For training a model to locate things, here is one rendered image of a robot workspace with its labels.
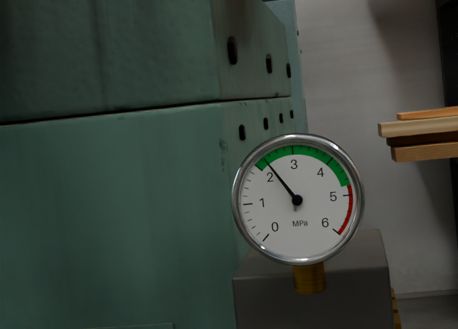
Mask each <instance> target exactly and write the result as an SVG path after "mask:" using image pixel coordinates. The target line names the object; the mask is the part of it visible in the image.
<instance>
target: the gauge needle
mask: <svg viewBox="0 0 458 329"><path fill-rule="evenodd" d="M264 160H265V161H266V159H265V158H264ZM266 163H267V164H268V166H269V167H270V169H271V170H272V171H273V173H274V174H275V175H276V177H277V178H278V179H279V181H280V182H281V183H282V185H283V186H284V187H285V188H286V190H287V192H288V193H289V194H290V195H291V197H292V203H293V204H294V205H295V206H299V205H301V204H302V201H303V198H302V196H300V195H295V194H294V193H293V192H292V191H291V189H290V188H289V187H288V186H287V184H285V182H284V181H283V180H282V179H281V177H280V176H279V175H278V174H277V173H276V171H274V169H273V168H272V167H271V166H270V164H269V163H268V162H267V161H266Z"/></svg>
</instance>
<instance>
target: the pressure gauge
mask: <svg viewBox="0 0 458 329"><path fill-rule="evenodd" d="M264 158H265V159H266V161H267V162H268V163H269V164H270V166H271V167H272V168H273V169H274V171H276V173H277V174H278V175H279V176H280V177H281V179H282V180H283V181H284V182H285V184H287V186H288V187H289V188H290V189H291V191H292V192H293V193H294V194H295V195H300V196H302V198H303V201H302V204H301V205H299V206H295V205H294V204H293V203H292V197H291V195H290V194H289V193H288V192H287V190H286V188H285V187H284V186H283V185H282V183H281V182H280V181H279V179H278V178H277V177H276V175H275V174H274V173H273V171H272V170H271V169H270V167H269V166H268V164H267V163H266V161H265V160H264ZM231 207H232V214H233V217H234V220H235V223H236V226H237V227H238V229H239V232H240V233H241V235H242V236H243V238H244V239H245V240H246V241H247V243H248V244H249V245H250V246H251V247H252V248H253V249H254V250H255V251H257V252H258V253H259V254H260V255H262V256H264V257H266V258H267V259H269V260H272V261H274V262H277V263H280V264H285V265H289V266H292V271H293V279H294V290H295V291H296V292H297V293H298V294H317V293H320V292H323V291H324V290H325V289H326V279H325V272H324V261H326V260H328V259H330V258H332V257H333V256H335V255H337V254H338V253H339V252H340V251H342V250H343V249H344V248H345V247H346V246H347V245H348V244H349V243H350V242H351V240H352V239H353V238H354V236H355V235H356V233H357V231H358V229H359V227H360V225H361V221H362V219H363V215H364V210H365V190H364V186H363V182H362V179H361V176H360V174H359V172H358V170H357V168H356V166H355V165H354V162H353V161H352V159H351V158H350V157H349V155H348V154H347V152H345V151H344V150H343V149H342V148H341V147H340V146H339V145H337V144H335V143H334V142H333V141H331V140H329V139H327V138H325V137H323V136H319V135H316V134H309V133H291V134H284V135H280V136H276V137H274V138H271V139H269V140H267V141H265V142H263V143H262V144H260V145H258V146H257V147H256V148H255V149H254V150H253V151H251V152H250V153H249V155H248V156H246V158H245V159H244V160H243V162H242V163H241V165H240V166H239V169H238V170H237V172H236V175H235V177H234V181H233V184H232V191H231Z"/></svg>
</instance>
